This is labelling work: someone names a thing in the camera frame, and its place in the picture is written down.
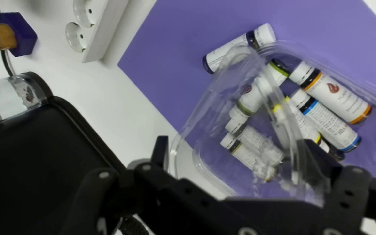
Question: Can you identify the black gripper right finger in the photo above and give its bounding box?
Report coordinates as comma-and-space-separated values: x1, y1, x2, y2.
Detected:
295, 140, 341, 201

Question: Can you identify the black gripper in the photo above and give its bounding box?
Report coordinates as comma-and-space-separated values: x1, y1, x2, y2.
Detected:
0, 71, 128, 235

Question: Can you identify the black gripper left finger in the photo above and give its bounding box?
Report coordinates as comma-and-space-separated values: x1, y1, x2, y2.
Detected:
151, 136, 168, 170

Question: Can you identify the clear plastic container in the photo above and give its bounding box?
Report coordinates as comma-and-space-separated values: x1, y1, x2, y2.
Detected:
171, 43, 376, 204

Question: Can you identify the white bottle outside container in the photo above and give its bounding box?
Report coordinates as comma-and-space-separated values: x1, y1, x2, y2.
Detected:
202, 22, 277, 75

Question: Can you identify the white bottle blue band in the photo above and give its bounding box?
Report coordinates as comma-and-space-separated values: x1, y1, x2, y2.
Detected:
290, 89, 362, 153

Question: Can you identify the white bottle orange band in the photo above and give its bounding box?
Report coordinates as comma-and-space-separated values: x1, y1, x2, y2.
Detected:
290, 61, 372, 124

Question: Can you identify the white bottle yellow band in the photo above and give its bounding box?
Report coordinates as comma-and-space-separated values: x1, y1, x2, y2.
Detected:
272, 97, 345, 161

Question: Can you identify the white bottle green band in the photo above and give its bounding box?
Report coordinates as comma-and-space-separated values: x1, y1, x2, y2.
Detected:
236, 59, 290, 116

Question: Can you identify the purple paper mat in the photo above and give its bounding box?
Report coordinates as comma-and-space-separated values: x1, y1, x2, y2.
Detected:
116, 0, 376, 201

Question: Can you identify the blue block toy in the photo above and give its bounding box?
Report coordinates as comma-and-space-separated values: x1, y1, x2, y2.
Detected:
0, 12, 38, 58

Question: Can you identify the white power strip on table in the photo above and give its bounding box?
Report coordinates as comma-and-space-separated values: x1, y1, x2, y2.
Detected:
65, 0, 129, 63

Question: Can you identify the black cable on table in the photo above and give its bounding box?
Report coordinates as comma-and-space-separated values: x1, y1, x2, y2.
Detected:
0, 0, 17, 80

